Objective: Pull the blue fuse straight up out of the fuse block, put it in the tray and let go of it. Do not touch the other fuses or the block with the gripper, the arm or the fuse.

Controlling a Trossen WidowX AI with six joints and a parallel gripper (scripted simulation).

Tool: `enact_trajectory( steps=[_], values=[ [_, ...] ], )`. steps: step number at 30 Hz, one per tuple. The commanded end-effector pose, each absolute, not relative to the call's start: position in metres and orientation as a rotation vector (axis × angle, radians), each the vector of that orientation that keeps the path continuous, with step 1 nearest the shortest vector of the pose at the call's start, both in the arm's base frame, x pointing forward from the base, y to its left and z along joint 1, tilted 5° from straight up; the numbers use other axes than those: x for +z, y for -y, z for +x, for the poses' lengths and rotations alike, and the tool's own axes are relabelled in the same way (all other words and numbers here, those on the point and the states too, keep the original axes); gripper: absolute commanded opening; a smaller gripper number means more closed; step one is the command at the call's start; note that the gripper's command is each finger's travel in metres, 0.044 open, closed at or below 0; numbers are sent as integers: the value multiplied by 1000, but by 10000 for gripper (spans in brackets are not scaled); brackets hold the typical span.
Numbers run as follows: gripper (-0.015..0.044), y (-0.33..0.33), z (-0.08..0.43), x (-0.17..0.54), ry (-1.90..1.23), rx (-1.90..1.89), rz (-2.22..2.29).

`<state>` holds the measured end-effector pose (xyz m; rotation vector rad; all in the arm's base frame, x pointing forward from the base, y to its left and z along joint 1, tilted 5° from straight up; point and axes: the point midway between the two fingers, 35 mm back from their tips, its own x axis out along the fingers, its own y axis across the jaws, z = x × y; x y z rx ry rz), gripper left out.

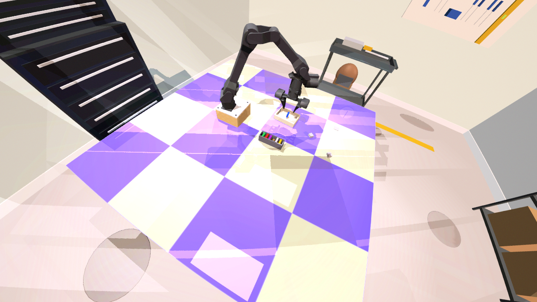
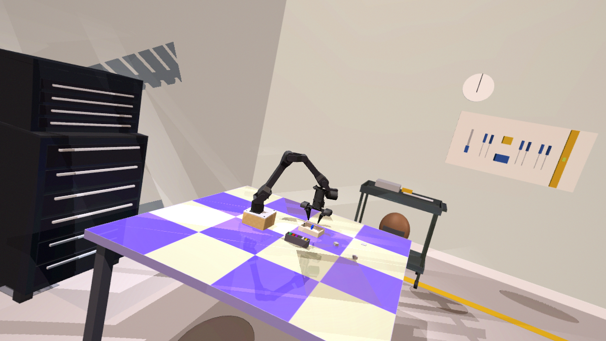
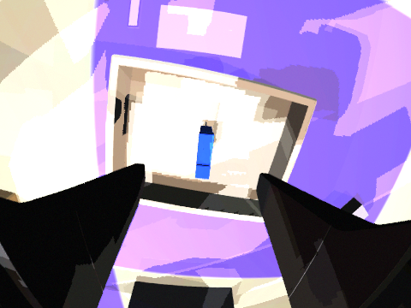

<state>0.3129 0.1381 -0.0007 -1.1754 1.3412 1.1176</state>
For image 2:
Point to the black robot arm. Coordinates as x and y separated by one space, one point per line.
257 205

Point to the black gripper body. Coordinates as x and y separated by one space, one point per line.
317 205

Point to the white rectangular tray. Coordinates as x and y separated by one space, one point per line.
306 228

